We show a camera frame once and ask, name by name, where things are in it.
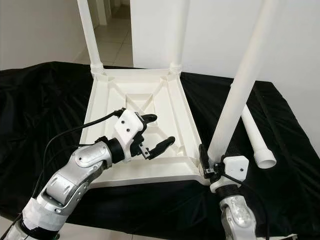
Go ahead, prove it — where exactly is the white plastic table top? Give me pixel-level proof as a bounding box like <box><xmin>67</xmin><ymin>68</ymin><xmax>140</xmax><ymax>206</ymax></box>
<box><xmin>77</xmin><ymin>66</ymin><xmax>213</xmax><ymax>189</ymax></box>

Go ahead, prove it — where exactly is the black table cloth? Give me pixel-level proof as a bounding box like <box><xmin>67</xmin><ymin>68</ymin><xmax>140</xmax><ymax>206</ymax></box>
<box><xmin>0</xmin><ymin>61</ymin><xmax>320</xmax><ymax>236</ymax></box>

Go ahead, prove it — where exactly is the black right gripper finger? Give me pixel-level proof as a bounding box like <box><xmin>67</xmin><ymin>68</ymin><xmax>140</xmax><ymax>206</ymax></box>
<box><xmin>198</xmin><ymin>143</ymin><xmax>212</xmax><ymax>171</ymax></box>

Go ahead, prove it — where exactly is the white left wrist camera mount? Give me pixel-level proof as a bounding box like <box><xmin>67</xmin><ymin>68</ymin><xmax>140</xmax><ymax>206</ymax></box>
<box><xmin>112</xmin><ymin>109</ymin><xmax>148</xmax><ymax>161</ymax></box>

